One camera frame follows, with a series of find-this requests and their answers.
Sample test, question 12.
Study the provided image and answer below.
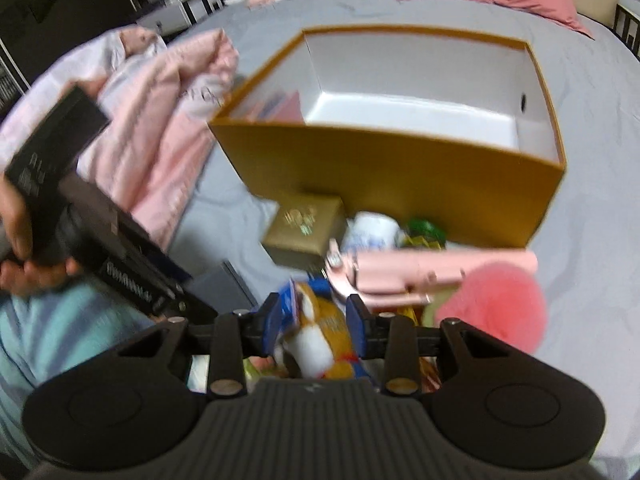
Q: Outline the pink fluffy pompom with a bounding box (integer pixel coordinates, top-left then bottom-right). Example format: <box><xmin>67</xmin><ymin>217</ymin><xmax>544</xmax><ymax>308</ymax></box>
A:
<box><xmin>434</xmin><ymin>263</ymin><xmax>548</xmax><ymax>353</ymax></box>

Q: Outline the blue orange snack packet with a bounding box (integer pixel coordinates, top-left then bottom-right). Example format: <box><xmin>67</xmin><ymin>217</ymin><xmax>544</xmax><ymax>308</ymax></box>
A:
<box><xmin>273</xmin><ymin>281</ymin><xmax>369</xmax><ymax>380</ymax></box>

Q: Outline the pink leather key pouch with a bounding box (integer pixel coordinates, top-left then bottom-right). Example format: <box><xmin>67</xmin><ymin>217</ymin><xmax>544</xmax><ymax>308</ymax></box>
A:
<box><xmin>244</xmin><ymin>91</ymin><xmax>305</xmax><ymax>124</ymax></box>

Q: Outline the dark grey flat box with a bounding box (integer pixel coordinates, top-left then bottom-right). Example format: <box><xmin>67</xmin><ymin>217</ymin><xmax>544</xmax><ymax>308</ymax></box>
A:
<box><xmin>184</xmin><ymin>260</ymin><xmax>258</xmax><ymax>314</ymax></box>

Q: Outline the orange cardboard box white inside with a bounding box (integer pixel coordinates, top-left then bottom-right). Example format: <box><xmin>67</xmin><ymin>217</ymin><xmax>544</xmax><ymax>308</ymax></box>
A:
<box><xmin>210</xmin><ymin>24</ymin><xmax>566</xmax><ymax>247</ymax></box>

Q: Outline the white nightstand right side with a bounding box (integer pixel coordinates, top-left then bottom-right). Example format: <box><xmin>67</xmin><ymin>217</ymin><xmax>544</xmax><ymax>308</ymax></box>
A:
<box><xmin>612</xmin><ymin>0</ymin><xmax>640</xmax><ymax>58</ymax></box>

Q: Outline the gold gift box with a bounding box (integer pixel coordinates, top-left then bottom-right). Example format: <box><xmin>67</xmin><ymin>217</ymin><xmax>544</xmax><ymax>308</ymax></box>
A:
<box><xmin>262</xmin><ymin>193</ymin><xmax>347</xmax><ymax>272</ymax></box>

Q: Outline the person left hand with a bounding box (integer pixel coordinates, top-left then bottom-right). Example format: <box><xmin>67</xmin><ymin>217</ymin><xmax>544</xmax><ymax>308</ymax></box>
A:
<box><xmin>1</xmin><ymin>174</ymin><xmax>82</xmax><ymax>297</ymax></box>

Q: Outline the pink quilt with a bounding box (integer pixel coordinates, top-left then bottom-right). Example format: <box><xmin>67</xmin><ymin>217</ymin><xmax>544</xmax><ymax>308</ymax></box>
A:
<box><xmin>1</xmin><ymin>26</ymin><xmax>239</xmax><ymax>249</ymax></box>

